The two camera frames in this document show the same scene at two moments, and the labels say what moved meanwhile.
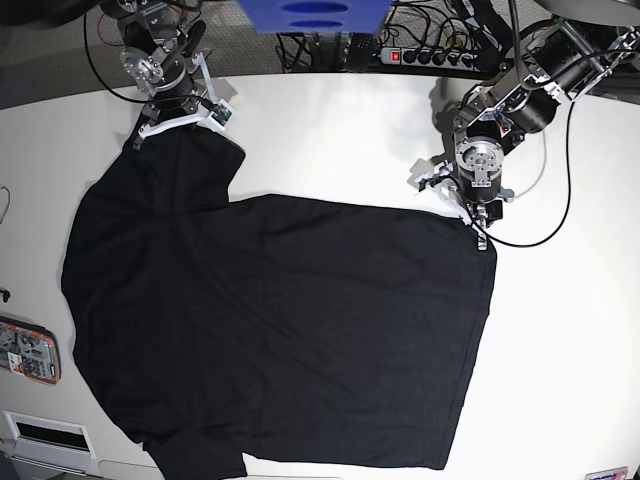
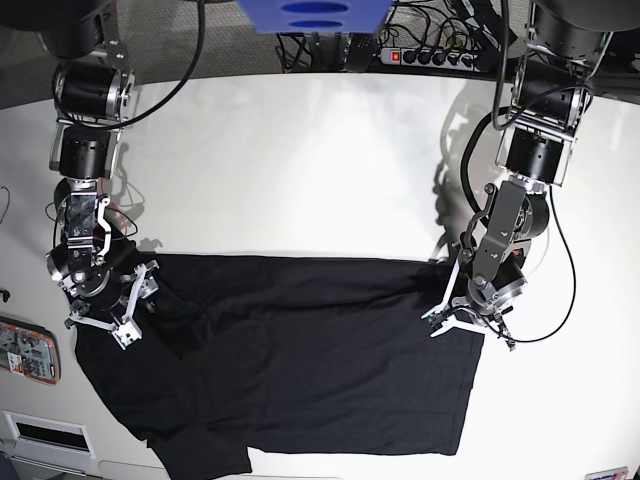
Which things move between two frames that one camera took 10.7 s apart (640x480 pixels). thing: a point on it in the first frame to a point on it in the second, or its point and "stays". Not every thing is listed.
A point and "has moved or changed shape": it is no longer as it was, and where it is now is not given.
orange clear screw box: [31, 350] stays
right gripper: [479, 164] to [484, 301]
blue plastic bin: [315, 16] stays
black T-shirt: [211, 328] has moved or changed shape
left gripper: [179, 99] to [96, 286]
